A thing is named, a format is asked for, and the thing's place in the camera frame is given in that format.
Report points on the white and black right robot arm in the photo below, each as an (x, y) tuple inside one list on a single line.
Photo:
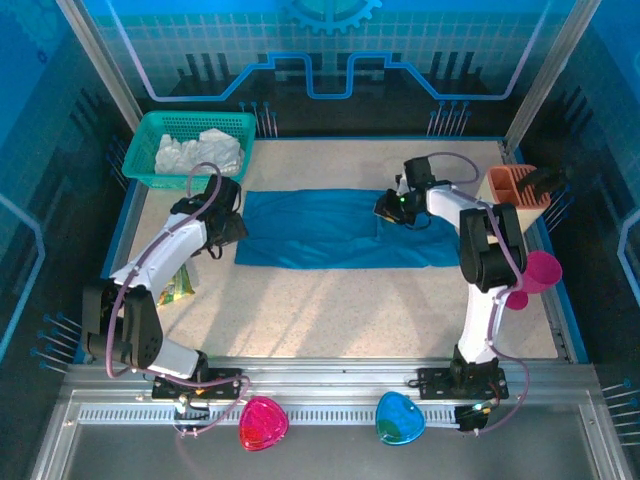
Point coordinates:
[(477, 325)]

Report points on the pink triangular plastic plate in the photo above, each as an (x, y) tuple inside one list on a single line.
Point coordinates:
[(262, 425)]

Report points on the aluminium front rail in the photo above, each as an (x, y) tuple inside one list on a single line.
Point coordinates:
[(325, 372)]

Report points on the blue triangular plastic plate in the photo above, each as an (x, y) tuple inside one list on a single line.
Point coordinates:
[(400, 417)]

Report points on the small black electronics box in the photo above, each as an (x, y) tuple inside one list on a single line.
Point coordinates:
[(470, 419)]

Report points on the green yellow snack packet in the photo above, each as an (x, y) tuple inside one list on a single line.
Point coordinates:
[(177, 291)]

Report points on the cream utensil holder orange insert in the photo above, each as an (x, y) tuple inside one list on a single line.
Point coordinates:
[(532, 217)]

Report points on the crumpled white t-shirt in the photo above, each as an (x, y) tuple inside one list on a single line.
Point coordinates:
[(200, 150)]

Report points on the blue t-shirt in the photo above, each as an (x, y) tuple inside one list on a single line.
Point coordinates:
[(310, 225)]

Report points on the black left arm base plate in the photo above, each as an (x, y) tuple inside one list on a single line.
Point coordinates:
[(225, 382)]

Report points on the aluminium frame post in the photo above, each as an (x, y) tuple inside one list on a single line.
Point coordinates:
[(100, 65), (550, 65)]

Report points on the green plastic basket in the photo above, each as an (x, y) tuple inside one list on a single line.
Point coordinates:
[(150, 131)]

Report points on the pink plastic goblet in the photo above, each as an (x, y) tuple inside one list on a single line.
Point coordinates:
[(542, 272)]

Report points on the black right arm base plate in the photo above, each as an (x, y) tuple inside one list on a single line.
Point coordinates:
[(435, 382)]

